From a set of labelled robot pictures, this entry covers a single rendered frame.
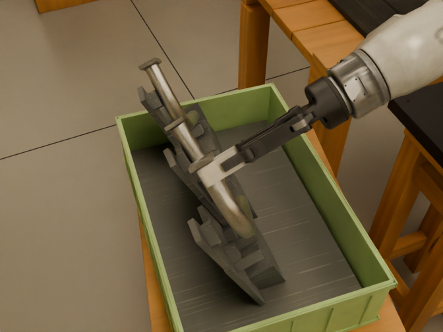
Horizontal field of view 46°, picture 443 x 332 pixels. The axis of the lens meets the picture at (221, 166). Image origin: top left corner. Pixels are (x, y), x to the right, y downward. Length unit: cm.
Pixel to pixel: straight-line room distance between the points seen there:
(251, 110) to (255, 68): 80
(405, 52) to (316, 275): 55
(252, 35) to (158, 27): 134
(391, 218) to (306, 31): 65
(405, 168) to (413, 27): 84
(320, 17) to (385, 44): 103
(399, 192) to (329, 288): 58
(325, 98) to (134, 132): 68
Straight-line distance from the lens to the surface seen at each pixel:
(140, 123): 132
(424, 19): 80
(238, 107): 137
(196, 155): 94
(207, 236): 84
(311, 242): 119
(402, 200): 167
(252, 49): 212
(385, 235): 180
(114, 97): 285
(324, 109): 76
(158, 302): 117
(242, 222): 81
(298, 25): 175
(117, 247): 222
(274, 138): 73
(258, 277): 107
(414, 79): 78
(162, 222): 121
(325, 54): 160
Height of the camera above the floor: 183
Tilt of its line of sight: 48 degrees down
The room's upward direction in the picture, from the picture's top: straight up
